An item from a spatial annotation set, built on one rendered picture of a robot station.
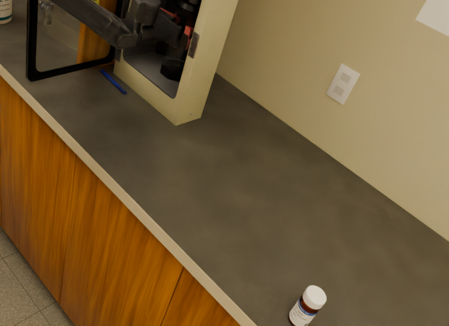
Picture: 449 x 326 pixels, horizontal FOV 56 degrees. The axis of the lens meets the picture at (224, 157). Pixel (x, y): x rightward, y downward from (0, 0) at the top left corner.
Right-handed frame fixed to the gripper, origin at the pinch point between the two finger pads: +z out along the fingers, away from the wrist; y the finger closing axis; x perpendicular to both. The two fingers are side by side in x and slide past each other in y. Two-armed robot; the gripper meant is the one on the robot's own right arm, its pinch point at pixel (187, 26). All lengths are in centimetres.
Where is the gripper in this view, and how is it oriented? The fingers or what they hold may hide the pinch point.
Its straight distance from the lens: 132.6
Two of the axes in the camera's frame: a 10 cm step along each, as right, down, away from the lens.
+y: -7.0, -5.9, 4.1
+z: 6.6, -3.1, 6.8
